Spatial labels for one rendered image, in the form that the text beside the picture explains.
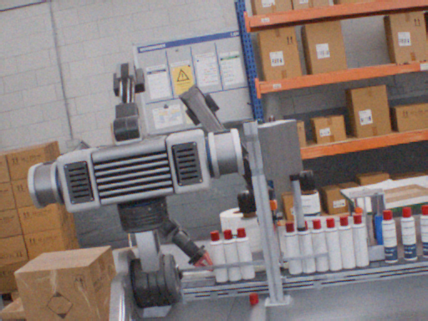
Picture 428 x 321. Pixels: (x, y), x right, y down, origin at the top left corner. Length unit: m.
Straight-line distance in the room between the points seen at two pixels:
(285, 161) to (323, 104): 4.63
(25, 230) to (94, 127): 1.74
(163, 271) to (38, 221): 3.92
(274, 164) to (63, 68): 4.96
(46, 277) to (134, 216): 0.64
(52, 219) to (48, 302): 3.33
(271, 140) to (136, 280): 0.73
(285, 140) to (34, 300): 1.07
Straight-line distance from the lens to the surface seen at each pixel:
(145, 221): 1.58
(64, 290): 2.12
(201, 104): 1.99
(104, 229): 6.90
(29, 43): 6.94
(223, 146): 1.56
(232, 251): 2.31
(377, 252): 2.34
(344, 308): 2.08
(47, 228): 5.49
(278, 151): 2.08
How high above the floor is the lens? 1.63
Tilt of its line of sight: 11 degrees down
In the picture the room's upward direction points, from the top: 9 degrees counter-clockwise
